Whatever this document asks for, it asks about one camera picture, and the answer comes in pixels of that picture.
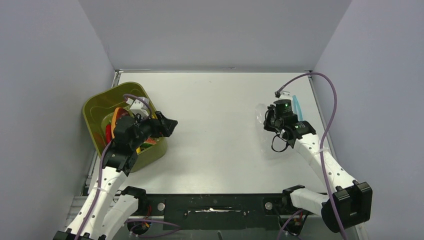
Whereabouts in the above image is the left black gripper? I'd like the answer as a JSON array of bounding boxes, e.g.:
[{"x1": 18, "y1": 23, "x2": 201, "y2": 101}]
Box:
[{"x1": 130, "y1": 111, "x2": 177, "y2": 150}]

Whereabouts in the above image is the clear zip top bag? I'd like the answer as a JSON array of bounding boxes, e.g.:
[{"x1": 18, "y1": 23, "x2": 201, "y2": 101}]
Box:
[{"x1": 255, "y1": 103, "x2": 296, "y2": 160}]

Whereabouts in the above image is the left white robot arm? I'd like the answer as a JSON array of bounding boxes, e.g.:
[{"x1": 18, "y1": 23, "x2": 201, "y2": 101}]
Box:
[{"x1": 53, "y1": 111, "x2": 178, "y2": 240}]

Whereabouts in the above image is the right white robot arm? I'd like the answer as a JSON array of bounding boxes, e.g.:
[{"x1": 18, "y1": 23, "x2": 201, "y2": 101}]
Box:
[{"x1": 263, "y1": 99, "x2": 373, "y2": 233}]

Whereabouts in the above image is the toy watermelon slice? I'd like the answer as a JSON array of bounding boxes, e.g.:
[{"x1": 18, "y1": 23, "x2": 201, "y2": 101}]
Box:
[{"x1": 140, "y1": 137, "x2": 157, "y2": 150}]

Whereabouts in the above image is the red toy chili pepper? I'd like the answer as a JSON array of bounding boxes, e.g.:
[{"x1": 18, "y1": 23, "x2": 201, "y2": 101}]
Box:
[{"x1": 104, "y1": 123, "x2": 112, "y2": 144}]

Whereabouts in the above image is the olive green plastic bin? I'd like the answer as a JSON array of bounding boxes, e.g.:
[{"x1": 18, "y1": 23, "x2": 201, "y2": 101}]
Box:
[{"x1": 82, "y1": 82, "x2": 168, "y2": 173}]

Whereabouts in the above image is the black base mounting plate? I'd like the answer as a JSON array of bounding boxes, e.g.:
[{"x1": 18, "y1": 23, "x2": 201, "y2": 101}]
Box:
[{"x1": 132, "y1": 193, "x2": 295, "y2": 231}]

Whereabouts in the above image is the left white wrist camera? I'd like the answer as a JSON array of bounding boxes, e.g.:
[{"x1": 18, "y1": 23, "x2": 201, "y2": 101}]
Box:
[{"x1": 126, "y1": 96, "x2": 150, "y2": 117}]

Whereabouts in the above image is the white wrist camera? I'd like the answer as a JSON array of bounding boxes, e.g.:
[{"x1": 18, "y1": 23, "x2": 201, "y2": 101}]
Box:
[
  {"x1": 274, "y1": 86, "x2": 293, "y2": 101},
  {"x1": 126, "y1": 96, "x2": 150, "y2": 117}
]

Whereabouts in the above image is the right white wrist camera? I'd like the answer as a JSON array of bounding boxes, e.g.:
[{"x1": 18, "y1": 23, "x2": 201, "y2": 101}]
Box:
[{"x1": 274, "y1": 86, "x2": 293, "y2": 101}]

